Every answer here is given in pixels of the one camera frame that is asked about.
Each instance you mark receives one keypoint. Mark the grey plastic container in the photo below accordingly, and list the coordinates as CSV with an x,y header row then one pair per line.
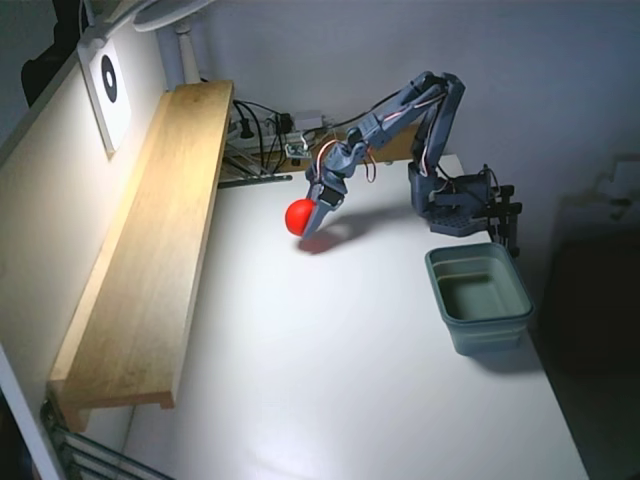
x,y
475,300

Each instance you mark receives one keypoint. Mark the grey blue gripper finger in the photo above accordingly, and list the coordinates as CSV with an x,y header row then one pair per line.
x,y
321,219
314,192

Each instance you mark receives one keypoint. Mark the grey metal rack frame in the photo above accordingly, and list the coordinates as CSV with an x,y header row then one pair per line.
x,y
95,455
255,178

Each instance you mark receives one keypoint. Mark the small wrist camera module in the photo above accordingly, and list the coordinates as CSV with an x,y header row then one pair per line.
x,y
298,151

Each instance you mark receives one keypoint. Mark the grey blue gripper body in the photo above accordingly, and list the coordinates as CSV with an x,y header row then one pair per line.
x,y
328,196

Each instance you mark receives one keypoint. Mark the black table clamp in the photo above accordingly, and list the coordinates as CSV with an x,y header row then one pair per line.
x,y
506,215

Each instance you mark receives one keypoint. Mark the red ball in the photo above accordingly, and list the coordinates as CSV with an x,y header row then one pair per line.
x,y
299,216

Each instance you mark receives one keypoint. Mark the grey power adapter box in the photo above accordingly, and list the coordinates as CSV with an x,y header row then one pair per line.
x,y
307,119

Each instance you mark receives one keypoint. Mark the white lamp pole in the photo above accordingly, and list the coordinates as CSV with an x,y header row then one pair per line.
x,y
186,55

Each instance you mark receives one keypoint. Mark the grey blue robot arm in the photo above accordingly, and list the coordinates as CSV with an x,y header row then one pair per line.
x,y
430,125

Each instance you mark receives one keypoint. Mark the long wooden shelf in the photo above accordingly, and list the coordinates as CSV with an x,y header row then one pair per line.
x,y
165,240

